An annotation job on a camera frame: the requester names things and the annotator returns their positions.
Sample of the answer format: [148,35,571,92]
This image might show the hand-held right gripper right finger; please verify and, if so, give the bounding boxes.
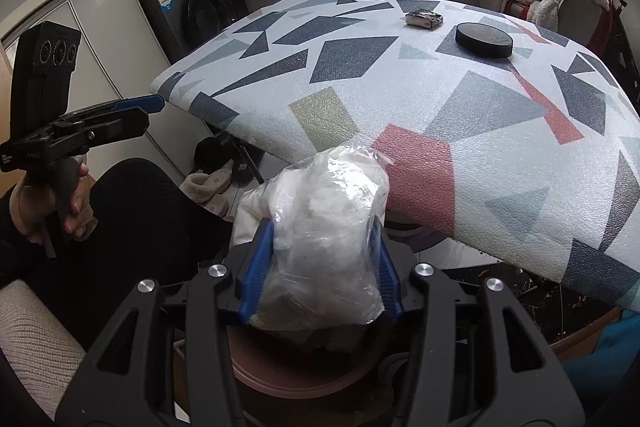
[367,214,586,427]

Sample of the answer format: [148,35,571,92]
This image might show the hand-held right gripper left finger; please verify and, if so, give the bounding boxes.
[55,217,276,427]

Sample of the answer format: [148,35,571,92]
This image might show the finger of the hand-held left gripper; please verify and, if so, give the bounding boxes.
[75,94,166,120]
[55,112,151,144]

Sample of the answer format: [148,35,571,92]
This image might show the clear plastic bag with tissue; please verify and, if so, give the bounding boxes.
[235,144,396,333]

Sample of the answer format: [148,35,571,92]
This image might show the brown round trash bin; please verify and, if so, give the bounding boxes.
[225,322,416,427]

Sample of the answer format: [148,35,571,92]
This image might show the person's left forearm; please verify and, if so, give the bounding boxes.
[0,192,56,288]

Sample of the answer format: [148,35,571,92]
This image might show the person's left hand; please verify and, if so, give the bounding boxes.
[14,162,99,245]

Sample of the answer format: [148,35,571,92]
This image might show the beige fluffy slipper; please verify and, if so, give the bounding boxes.
[180,171,234,208]
[199,194,232,219]

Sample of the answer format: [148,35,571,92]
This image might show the white cabinet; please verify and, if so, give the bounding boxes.
[0,0,201,178]

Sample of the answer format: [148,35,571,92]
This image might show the black shoe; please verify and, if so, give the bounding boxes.
[192,134,242,180]

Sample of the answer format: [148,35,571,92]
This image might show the person's black trousers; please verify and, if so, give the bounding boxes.
[30,157,241,353]

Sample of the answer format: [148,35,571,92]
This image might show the grey washing machine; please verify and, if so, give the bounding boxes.
[127,0,251,65]

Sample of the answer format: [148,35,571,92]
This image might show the geometric patterned tablecloth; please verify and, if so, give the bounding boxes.
[150,0,640,313]

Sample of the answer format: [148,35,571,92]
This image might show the person's knit sweater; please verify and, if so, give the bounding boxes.
[0,279,86,413]

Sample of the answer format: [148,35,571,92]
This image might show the black round lid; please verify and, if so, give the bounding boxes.
[454,22,515,58]

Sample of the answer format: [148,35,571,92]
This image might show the small silver cigarette pack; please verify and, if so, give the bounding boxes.
[403,9,445,29]

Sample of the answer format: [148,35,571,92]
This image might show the pile of clothes on chair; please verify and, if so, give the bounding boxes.
[480,0,613,48]

